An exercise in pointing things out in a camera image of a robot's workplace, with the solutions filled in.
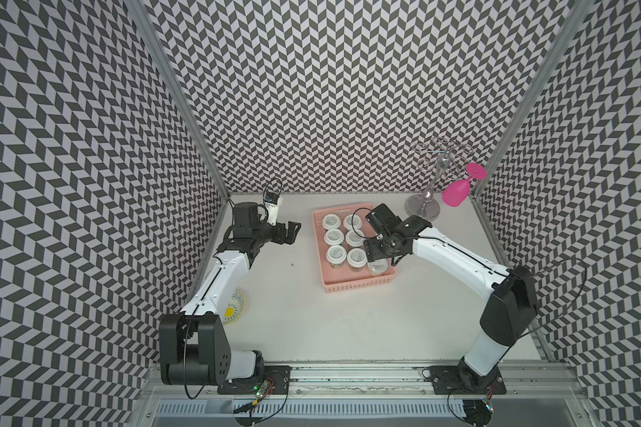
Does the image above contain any clear lid yogurt cup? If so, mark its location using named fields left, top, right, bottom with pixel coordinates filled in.
left=367, top=259, right=389, bottom=276

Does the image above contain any green yogurt cup white lid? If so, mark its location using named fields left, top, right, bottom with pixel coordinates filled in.
left=322, top=213, right=342, bottom=231

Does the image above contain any beige yogurt cup red print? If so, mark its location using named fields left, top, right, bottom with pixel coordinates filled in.
left=343, top=213, right=363, bottom=231

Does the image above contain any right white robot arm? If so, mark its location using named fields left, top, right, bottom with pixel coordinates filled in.
left=364, top=204, right=540, bottom=394

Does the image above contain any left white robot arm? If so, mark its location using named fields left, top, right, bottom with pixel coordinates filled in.
left=158, top=202, right=302, bottom=387

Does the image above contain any pink perforated plastic basket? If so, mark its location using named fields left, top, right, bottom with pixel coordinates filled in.
left=313, top=203, right=396, bottom=293

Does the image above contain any magenta plastic wine glass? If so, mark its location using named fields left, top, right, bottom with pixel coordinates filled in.
left=442, top=162, right=487, bottom=207

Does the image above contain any patterned blue yellow plate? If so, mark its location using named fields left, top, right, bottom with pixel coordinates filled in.
left=223, top=288, right=246, bottom=325

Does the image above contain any chrome glass holder stand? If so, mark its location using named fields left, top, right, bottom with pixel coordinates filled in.
left=404, top=136, right=470, bottom=222

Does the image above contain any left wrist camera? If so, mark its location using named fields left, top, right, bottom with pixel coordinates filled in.
left=263, top=190, right=281, bottom=226

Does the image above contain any black cable under rail left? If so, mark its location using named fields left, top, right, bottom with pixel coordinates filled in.
left=231, top=373, right=290, bottom=427

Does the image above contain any black cable under rail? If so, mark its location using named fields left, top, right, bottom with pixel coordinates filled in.
left=231, top=373, right=290, bottom=427
left=447, top=389, right=495, bottom=427

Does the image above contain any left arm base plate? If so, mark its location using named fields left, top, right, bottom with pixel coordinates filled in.
left=217, top=365, right=291, bottom=397

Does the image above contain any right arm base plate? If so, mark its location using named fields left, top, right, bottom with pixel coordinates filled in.
left=426, top=366, right=507, bottom=397

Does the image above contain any black cable under rail right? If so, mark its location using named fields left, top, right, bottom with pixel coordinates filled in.
left=447, top=389, right=495, bottom=427

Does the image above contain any aluminium front rail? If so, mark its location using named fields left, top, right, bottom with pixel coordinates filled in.
left=127, top=360, right=600, bottom=426

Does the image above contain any aluminium corner post left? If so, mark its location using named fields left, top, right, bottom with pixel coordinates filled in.
left=124, top=0, right=230, bottom=197

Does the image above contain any aluminium corner post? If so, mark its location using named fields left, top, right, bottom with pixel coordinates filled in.
left=124, top=0, right=230, bottom=197
left=473, top=0, right=595, bottom=201

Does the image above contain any aluminium corner post right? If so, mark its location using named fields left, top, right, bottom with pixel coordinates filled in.
left=473, top=0, right=595, bottom=201

